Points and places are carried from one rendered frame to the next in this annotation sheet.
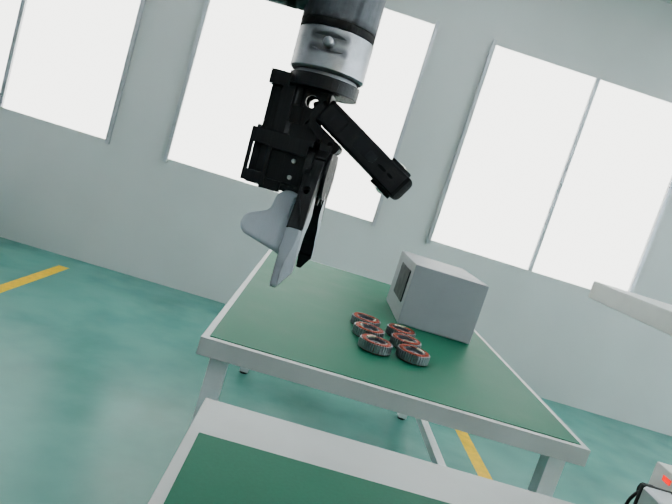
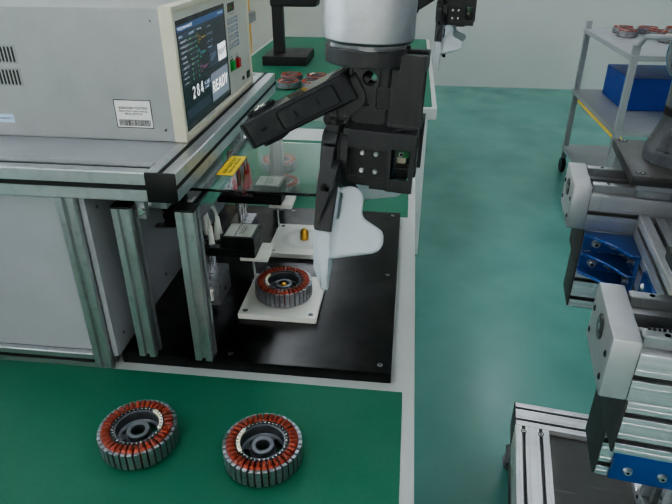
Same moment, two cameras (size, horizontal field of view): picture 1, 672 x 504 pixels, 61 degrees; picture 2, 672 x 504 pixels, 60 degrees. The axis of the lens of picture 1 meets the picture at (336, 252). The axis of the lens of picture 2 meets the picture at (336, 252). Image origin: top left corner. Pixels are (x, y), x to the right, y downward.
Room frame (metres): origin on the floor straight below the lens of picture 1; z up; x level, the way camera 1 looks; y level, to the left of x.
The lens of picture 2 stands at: (1.09, 0.12, 1.42)
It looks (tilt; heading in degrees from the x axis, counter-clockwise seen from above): 29 degrees down; 190
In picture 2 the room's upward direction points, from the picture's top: straight up
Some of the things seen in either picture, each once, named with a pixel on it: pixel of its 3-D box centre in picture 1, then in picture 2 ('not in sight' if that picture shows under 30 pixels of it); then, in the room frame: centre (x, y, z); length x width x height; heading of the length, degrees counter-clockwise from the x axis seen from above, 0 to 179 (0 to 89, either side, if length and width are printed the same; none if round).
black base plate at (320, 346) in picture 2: not in sight; (288, 272); (0.02, -0.17, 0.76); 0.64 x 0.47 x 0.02; 3
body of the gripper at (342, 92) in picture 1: (302, 138); (372, 117); (0.58, 0.07, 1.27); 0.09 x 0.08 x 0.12; 86
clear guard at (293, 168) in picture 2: not in sight; (271, 180); (0.17, -0.15, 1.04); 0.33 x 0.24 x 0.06; 93
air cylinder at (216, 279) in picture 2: not in sight; (212, 283); (0.15, -0.29, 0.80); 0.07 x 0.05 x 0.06; 3
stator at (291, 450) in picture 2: not in sight; (262, 448); (0.52, -0.08, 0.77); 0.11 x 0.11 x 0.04
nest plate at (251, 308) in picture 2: not in sight; (284, 296); (0.14, -0.15, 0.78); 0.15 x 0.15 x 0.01; 3
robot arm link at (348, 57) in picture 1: (330, 60); (370, 18); (0.58, 0.06, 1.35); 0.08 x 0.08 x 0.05
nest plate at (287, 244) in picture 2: not in sight; (304, 241); (-0.10, -0.16, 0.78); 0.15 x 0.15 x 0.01; 3
